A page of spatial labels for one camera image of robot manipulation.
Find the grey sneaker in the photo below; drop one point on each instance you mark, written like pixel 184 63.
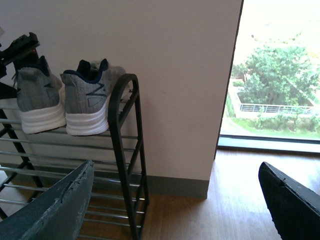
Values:
pixel 87 94
pixel 40 97

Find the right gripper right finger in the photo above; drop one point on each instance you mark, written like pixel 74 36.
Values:
pixel 294 208

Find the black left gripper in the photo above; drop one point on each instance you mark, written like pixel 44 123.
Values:
pixel 22 50

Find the black metal shoe rack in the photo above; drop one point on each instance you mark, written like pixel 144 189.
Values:
pixel 31 164

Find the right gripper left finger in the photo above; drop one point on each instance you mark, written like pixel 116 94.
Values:
pixel 57 214

